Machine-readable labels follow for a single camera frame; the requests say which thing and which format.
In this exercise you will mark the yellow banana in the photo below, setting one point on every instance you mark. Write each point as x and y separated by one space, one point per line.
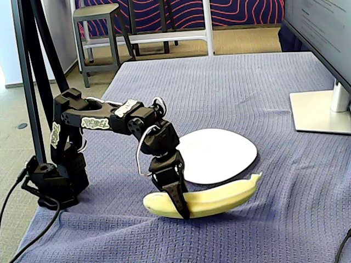
219 194

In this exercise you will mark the blue pink patterned panel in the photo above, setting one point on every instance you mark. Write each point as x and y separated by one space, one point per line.
241 11

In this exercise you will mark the black chair legs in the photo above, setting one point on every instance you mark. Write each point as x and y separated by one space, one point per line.
166 27

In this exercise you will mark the white plate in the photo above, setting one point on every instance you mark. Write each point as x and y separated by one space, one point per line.
219 153

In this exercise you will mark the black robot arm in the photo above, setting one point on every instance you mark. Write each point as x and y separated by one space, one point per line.
71 113

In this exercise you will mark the grey metal stool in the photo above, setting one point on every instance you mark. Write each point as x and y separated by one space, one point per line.
93 11

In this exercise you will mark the white table frame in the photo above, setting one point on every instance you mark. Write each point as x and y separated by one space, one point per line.
208 27

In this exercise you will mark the blue knitted cloth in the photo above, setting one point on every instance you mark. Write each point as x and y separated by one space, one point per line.
219 90

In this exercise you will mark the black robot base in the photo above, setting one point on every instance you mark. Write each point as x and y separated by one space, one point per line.
60 189

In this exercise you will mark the grey computer monitor with stand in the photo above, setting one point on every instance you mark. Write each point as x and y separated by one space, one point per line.
315 22

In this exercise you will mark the black camera stand pole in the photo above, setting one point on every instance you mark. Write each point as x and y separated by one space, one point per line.
27 54

